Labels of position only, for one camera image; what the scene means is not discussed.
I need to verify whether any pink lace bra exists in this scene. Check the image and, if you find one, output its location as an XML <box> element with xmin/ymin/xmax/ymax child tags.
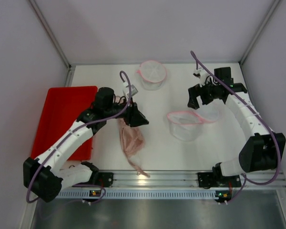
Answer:
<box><xmin>118</xmin><ymin>119</ymin><xmax>150</xmax><ymax>178</ymax></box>

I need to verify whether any spare white mesh laundry bag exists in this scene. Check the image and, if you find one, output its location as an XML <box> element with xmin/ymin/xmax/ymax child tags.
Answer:
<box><xmin>167</xmin><ymin>104</ymin><xmax>221</xmax><ymax>141</ymax></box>

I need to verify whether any white mesh laundry bag pink trim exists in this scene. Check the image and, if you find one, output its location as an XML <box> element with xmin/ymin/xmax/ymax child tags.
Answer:
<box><xmin>137</xmin><ymin>60</ymin><xmax>167</xmax><ymax>91</ymax></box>

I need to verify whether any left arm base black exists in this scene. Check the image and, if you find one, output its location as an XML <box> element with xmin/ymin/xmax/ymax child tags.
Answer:
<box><xmin>73</xmin><ymin>172</ymin><xmax>114</xmax><ymax>187</ymax></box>

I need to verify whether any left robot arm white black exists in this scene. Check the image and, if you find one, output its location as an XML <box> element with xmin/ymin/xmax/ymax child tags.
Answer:
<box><xmin>23</xmin><ymin>85</ymin><xmax>149</xmax><ymax>203</ymax></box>

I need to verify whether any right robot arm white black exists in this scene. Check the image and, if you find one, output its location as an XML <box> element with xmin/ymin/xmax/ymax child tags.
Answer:
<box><xmin>187</xmin><ymin>67</ymin><xmax>286</xmax><ymax>177</ymax></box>

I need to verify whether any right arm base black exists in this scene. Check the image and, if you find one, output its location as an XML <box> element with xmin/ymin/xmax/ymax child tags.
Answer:
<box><xmin>197</xmin><ymin>172</ymin><xmax>242</xmax><ymax>189</ymax></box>

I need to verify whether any red plastic bin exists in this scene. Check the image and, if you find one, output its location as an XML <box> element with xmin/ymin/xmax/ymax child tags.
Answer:
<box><xmin>31</xmin><ymin>86</ymin><xmax>98</xmax><ymax>158</ymax></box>

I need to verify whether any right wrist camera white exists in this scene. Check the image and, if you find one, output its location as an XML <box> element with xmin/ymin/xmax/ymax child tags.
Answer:
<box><xmin>193</xmin><ymin>67</ymin><xmax>209</xmax><ymax>86</ymax></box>

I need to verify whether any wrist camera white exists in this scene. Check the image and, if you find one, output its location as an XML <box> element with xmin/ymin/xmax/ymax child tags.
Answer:
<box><xmin>123</xmin><ymin>82</ymin><xmax>138</xmax><ymax>99</ymax></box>
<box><xmin>193</xmin><ymin>67</ymin><xmax>209</xmax><ymax>86</ymax></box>

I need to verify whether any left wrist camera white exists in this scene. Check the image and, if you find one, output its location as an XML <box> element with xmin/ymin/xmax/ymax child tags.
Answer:
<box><xmin>123</xmin><ymin>82</ymin><xmax>138</xmax><ymax>99</ymax></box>

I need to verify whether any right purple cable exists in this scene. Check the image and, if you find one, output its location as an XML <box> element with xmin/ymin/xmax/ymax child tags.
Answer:
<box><xmin>190</xmin><ymin>50</ymin><xmax>282</xmax><ymax>204</ymax></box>

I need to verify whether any purple cable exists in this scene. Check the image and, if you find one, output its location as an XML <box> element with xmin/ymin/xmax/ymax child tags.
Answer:
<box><xmin>26</xmin><ymin>70</ymin><xmax>132</xmax><ymax>204</ymax></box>
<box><xmin>190</xmin><ymin>50</ymin><xmax>282</xmax><ymax>204</ymax></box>

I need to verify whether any aluminium mounting rail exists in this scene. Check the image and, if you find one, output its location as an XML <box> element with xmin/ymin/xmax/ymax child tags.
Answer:
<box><xmin>57</xmin><ymin>169</ymin><xmax>286</xmax><ymax>189</ymax></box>

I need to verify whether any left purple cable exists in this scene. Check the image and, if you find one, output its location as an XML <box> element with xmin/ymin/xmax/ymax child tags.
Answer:
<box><xmin>26</xmin><ymin>70</ymin><xmax>132</xmax><ymax>204</ymax></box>

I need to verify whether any slotted cable duct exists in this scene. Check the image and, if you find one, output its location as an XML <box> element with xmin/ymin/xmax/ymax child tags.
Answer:
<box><xmin>57</xmin><ymin>189</ymin><xmax>230</xmax><ymax>200</ymax></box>

